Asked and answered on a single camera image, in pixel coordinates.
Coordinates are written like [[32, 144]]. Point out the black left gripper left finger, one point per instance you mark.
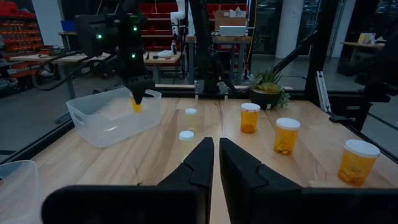
[[174, 202]]

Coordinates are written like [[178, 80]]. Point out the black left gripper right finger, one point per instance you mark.
[[264, 202]]

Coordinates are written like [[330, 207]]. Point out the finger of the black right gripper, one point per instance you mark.
[[139, 96]]

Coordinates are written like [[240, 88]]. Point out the small orange pill bottle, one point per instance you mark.
[[136, 108]]

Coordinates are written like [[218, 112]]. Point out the small clear pill bottle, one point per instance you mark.
[[190, 119], [186, 140]]

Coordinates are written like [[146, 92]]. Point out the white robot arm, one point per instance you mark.
[[180, 12]]

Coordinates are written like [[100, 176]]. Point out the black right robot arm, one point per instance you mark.
[[133, 46]]

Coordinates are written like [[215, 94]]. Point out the clear plastic bin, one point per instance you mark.
[[105, 124], [18, 193]]

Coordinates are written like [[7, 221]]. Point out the blue storage bin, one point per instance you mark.
[[68, 26]]

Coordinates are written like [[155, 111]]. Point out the red parts bin rack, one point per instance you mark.
[[18, 31]]

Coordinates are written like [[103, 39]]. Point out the wooden workbench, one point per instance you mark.
[[161, 59], [71, 58]]

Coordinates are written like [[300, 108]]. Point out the white dome object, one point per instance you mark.
[[164, 53]]

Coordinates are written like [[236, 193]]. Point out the white spray bottle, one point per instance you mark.
[[173, 48]]

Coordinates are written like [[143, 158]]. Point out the red storage shelving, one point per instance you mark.
[[158, 31]]

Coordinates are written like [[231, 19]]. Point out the potted succulent plant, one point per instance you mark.
[[264, 99]]

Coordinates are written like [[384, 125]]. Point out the metal-legged workbench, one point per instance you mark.
[[233, 39]]

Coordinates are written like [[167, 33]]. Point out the white flat device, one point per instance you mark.
[[233, 31]]

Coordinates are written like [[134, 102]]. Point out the cardboard box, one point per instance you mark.
[[228, 21]]

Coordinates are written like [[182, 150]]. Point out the silver aluminium extrusion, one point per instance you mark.
[[323, 93]]

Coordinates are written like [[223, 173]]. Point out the wooden desk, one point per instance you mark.
[[362, 46]]

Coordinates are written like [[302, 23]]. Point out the yellow and white box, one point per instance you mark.
[[366, 38]]

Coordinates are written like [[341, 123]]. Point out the black aluminium rig frame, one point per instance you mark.
[[177, 93]]

